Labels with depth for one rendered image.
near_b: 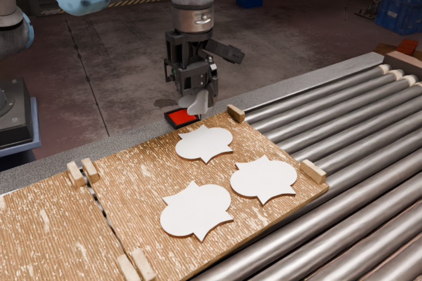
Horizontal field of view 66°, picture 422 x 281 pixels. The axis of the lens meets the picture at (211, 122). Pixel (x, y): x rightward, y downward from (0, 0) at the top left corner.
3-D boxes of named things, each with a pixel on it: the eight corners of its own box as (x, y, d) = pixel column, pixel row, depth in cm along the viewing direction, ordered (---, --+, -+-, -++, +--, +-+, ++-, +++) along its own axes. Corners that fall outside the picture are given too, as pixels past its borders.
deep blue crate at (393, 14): (372, 23, 432) (381, -7, 411) (397, 20, 443) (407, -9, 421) (402, 36, 394) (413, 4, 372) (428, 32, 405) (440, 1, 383)
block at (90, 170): (83, 168, 72) (80, 159, 70) (91, 165, 73) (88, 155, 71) (91, 184, 68) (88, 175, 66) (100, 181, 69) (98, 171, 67)
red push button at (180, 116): (167, 118, 92) (167, 113, 91) (186, 111, 94) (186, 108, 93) (177, 128, 87) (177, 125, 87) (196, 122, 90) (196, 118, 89)
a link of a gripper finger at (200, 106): (183, 126, 72) (181, 89, 66) (206, 117, 74) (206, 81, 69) (191, 133, 69) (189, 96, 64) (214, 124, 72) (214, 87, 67)
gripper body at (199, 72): (165, 84, 68) (159, 27, 61) (200, 73, 72) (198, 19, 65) (183, 100, 63) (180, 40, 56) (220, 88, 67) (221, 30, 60)
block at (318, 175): (298, 169, 72) (300, 160, 70) (304, 165, 73) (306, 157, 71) (319, 185, 68) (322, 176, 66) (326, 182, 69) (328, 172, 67)
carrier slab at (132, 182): (83, 170, 74) (81, 165, 73) (228, 113, 92) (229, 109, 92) (151, 303, 50) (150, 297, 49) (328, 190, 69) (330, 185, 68)
